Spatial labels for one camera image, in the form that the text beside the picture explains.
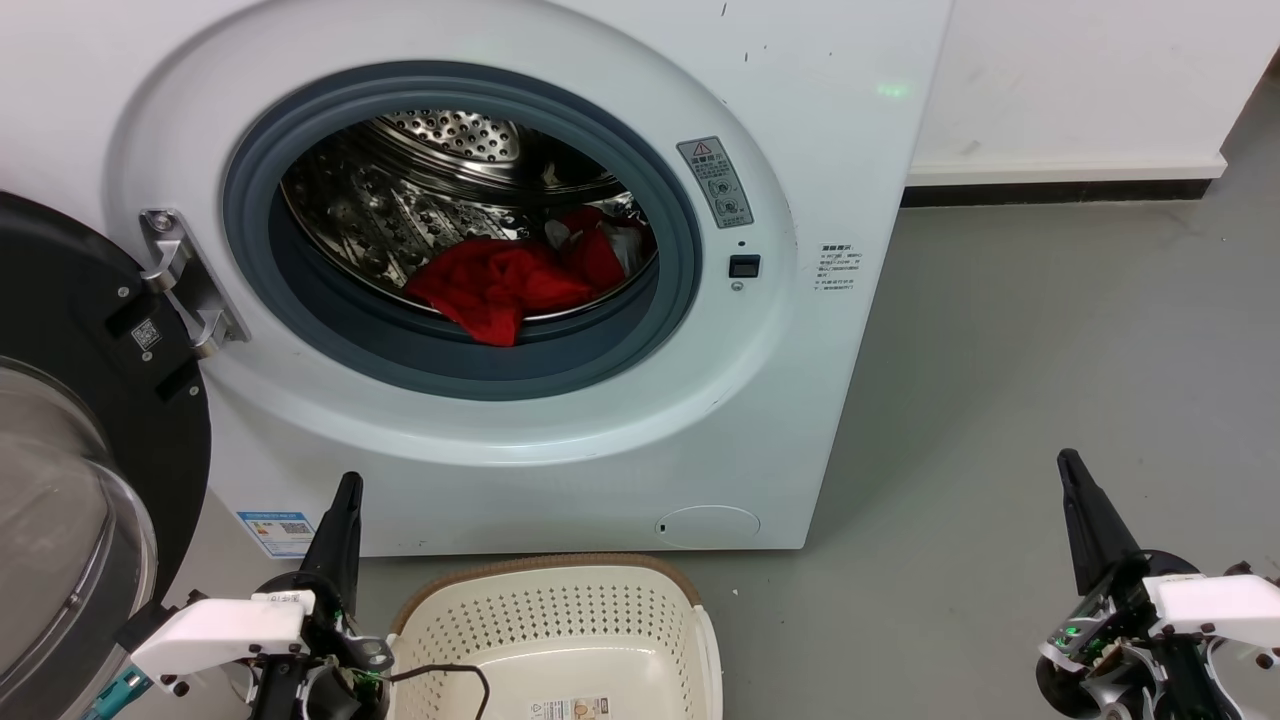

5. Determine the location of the blue white energy label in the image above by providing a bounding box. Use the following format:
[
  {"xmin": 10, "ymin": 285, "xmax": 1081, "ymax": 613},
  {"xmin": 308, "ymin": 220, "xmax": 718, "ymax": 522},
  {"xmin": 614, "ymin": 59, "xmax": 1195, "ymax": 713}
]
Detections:
[{"xmin": 236, "ymin": 510, "xmax": 319, "ymax": 559}]

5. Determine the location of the teal cable connector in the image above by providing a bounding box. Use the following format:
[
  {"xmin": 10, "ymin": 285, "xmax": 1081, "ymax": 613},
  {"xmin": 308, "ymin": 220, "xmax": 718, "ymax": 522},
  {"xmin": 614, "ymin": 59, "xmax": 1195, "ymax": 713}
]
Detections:
[{"xmin": 85, "ymin": 668, "xmax": 153, "ymax": 720}]

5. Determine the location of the round white filter cover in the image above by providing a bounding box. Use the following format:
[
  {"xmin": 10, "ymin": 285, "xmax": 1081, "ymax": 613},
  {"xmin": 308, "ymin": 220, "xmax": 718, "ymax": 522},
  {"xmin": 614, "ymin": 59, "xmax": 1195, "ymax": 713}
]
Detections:
[{"xmin": 655, "ymin": 504, "xmax": 762, "ymax": 550}]

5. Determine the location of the grey white garment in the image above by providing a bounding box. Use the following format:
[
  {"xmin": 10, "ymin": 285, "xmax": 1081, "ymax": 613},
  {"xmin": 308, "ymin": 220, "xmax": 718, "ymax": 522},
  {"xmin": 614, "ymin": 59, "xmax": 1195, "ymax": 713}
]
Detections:
[{"xmin": 543, "ymin": 205, "xmax": 656, "ymax": 279}]

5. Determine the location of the clear door glass bowl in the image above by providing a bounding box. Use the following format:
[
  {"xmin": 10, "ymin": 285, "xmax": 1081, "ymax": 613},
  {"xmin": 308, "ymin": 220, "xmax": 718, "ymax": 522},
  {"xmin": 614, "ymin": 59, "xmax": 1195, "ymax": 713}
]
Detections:
[{"xmin": 0, "ymin": 360, "xmax": 159, "ymax": 693}]

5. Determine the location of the grey warning sticker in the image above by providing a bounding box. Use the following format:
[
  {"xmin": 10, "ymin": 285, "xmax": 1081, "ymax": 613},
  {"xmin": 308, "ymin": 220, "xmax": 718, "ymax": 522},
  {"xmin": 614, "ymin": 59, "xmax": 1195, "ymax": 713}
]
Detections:
[{"xmin": 676, "ymin": 136, "xmax": 755, "ymax": 230}]

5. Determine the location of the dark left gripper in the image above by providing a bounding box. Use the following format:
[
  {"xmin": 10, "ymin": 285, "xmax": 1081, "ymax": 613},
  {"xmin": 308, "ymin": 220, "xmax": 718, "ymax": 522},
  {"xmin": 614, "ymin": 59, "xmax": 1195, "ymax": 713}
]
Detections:
[{"xmin": 248, "ymin": 472, "xmax": 393, "ymax": 720}]

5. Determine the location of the white warning label sticker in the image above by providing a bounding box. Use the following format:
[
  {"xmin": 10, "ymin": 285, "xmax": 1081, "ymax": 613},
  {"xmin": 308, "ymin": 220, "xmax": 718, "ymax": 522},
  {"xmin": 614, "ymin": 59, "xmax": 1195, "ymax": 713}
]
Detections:
[{"xmin": 528, "ymin": 697, "xmax": 611, "ymax": 720}]

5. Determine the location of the cream perforated laundry basket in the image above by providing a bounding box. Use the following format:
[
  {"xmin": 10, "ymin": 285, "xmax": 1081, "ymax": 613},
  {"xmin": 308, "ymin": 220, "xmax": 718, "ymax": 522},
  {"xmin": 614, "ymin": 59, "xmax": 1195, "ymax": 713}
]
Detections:
[{"xmin": 385, "ymin": 553, "xmax": 724, "ymax": 720}]

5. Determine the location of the washing machine door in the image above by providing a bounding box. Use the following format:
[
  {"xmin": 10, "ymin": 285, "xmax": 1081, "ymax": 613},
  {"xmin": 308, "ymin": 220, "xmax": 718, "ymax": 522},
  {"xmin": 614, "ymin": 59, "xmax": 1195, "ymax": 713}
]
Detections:
[{"xmin": 0, "ymin": 190, "xmax": 213, "ymax": 720}]

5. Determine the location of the white front-load washing machine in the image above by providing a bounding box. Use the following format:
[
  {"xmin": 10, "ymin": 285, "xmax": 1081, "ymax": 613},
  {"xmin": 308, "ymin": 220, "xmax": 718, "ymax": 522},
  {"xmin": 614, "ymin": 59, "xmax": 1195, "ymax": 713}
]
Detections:
[{"xmin": 0, "ymin": 0, "xmax": 956, "ymax": 558}]

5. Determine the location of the silver metal door hinge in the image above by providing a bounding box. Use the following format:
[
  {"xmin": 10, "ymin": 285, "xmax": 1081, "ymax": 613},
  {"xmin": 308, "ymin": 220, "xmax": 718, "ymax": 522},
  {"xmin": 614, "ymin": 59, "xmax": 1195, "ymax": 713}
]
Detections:
[{"xmin": 140, "ymin": 208, "xmax": 249, "ymax": 359}]

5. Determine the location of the black baseboard strip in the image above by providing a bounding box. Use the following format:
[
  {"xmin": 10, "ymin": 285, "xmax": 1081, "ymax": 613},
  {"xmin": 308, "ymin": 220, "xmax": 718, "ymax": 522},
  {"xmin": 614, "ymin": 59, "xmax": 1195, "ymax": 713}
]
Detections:
[{"xmin": 900, "ymin": 178, "xmax": 1213, "ymax": 209}]

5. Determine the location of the grey rubber door gasket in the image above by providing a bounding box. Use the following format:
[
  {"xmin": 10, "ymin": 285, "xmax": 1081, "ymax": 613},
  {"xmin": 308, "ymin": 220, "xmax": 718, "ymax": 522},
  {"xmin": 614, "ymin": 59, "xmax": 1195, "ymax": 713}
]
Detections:
[{"xmin": 222, "ymin": 60, "xmax": 704, "ymax": 402}]

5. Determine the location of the perforated steel washer drum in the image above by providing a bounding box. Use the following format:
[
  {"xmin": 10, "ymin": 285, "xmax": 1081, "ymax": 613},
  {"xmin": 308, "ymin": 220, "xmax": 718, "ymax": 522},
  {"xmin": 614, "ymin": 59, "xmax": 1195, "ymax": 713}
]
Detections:
[{"xmin": 280, "ymin": 108, "xmax": 659, "ymax": 323}]

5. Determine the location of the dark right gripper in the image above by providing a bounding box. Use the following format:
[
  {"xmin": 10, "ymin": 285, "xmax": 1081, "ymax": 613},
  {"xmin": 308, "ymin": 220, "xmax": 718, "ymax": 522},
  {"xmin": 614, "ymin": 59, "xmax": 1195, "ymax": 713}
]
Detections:
[{"xmin": 1035, "ymin": 449, "xmax": 1226, "ymax": 720}]

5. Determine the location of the thin black cable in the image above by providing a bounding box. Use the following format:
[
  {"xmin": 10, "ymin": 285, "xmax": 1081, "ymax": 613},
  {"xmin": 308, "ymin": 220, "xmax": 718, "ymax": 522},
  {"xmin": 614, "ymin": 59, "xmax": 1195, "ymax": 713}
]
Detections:
[{"xmin": 388, "ymin": 663, "xmax": 491, "ymax": 720}]

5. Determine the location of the red garment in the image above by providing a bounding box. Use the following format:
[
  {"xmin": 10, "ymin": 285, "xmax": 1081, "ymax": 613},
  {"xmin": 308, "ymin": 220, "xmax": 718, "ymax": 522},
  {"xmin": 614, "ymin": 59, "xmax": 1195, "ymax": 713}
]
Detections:
[{"xmin": 402, "ymin": 207, "xmax": 629, "ymax": 348}]

